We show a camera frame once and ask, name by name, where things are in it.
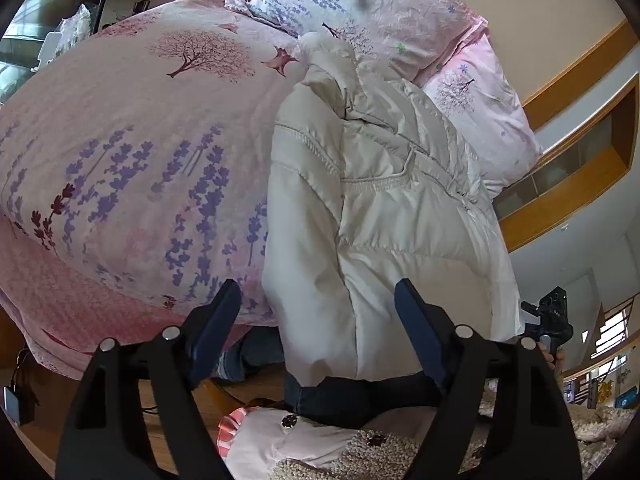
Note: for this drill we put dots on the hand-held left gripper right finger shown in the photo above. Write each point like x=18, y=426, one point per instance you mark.
x=420, y=332

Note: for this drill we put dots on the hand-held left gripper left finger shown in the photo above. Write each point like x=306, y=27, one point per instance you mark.
x=217, y=330

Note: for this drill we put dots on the white puffer jacket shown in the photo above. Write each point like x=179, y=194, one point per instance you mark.
x=390, y=210

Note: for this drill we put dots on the person's right hand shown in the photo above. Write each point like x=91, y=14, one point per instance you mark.
x=556, y=357

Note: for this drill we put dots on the window with wooden railing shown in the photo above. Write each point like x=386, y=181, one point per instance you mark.
x=612, y=340

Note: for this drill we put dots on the person's dark jeans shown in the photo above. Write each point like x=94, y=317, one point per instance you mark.
x=350, y=400

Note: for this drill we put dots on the pink floral bed cover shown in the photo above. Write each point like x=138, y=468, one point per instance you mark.
x=125, y=160

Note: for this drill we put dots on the black power adapter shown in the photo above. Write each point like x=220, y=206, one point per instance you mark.
x=20, y=405

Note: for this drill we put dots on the pink tree print pillow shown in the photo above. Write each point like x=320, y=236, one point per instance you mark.
x=480, y=110

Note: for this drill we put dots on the wooden headboard shelf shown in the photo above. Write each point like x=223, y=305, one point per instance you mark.
x=575, y=75

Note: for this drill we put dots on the clear plastic bag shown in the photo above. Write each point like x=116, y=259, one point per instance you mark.
x=75, y=25

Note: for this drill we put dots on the black television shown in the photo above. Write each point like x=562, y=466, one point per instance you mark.
x=104, y=0

